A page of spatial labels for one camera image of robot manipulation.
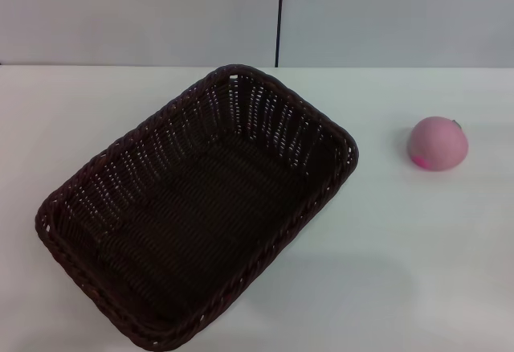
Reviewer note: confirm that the black woven wicker basket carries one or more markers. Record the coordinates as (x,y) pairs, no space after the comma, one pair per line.
(192,215)

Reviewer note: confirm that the pink peach toy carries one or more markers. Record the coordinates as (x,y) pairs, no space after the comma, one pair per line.
(437,143)

